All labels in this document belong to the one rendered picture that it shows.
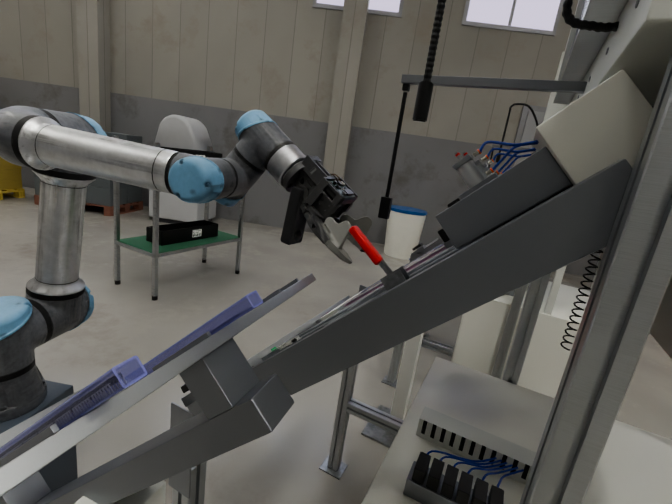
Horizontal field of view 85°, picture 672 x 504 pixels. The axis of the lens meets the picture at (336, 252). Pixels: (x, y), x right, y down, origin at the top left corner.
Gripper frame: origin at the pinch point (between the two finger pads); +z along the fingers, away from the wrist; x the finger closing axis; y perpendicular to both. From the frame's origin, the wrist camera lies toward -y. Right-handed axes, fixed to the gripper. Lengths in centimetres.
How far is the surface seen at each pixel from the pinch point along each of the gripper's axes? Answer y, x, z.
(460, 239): 19.4, -17.1, 10.1
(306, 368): -7.6, -21.2, 9.4
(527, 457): -7, 12, 50
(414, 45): 57, 455, -217
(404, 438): -23.6, 7.4, 33.9
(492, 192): 25.5, -17.1, 8.6
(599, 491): -3, 17, 65
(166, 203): -278, 270, -273
